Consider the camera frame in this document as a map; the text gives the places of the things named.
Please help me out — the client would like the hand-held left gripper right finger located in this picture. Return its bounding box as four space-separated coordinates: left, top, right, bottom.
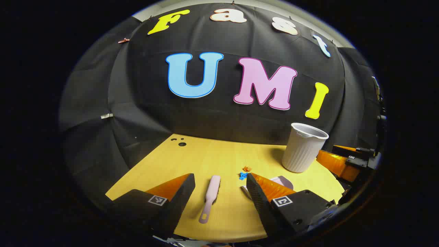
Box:
246 173 338 240

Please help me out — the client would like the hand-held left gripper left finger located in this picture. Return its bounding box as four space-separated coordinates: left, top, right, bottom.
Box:
108 173 196 240

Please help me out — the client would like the pink grey dustpan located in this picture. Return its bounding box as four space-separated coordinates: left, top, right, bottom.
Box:
240 176 294 199

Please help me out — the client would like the white ribbed garbage bin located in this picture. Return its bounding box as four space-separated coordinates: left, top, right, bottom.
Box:
282 122 329 173

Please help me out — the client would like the yellow wooden desktop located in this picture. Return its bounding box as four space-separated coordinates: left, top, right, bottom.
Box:
105 134 345 243

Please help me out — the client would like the black backdrop cloth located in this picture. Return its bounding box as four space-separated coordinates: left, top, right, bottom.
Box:
58 3 381 213

